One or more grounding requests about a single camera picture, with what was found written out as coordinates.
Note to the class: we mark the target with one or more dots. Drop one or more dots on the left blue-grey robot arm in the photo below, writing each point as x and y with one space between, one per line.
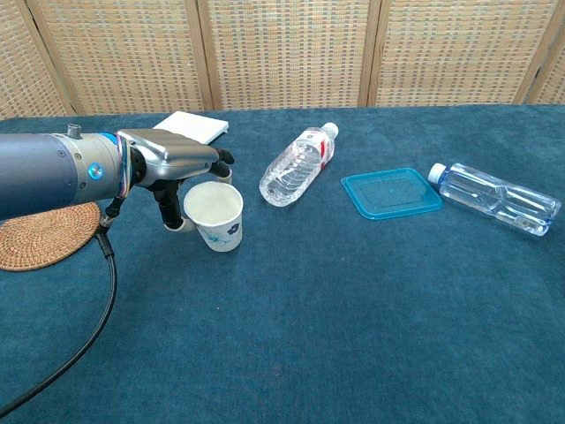
39 172

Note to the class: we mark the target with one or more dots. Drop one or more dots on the flat white plastic box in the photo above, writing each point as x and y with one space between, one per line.
194 123

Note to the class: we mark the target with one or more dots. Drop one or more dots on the woven bamboo folding screen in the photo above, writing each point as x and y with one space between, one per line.
282 53

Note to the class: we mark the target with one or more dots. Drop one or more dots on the clear bottle with blue tint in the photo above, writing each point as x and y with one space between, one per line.
490 196

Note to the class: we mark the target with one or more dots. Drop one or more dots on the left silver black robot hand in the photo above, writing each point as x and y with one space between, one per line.
172 154

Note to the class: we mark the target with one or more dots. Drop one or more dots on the clear bottle with red label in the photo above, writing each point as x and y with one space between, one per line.
296 170

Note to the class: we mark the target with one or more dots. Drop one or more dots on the white paper cup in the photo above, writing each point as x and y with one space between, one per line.
214 205

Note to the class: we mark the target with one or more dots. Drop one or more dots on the blue plastic container lid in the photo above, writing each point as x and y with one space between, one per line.
390 192

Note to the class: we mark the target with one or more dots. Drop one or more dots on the round woven rattan coaster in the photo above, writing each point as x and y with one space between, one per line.
44 243

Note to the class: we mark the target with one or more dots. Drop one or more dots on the blue felt table mat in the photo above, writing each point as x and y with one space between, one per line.
309 331

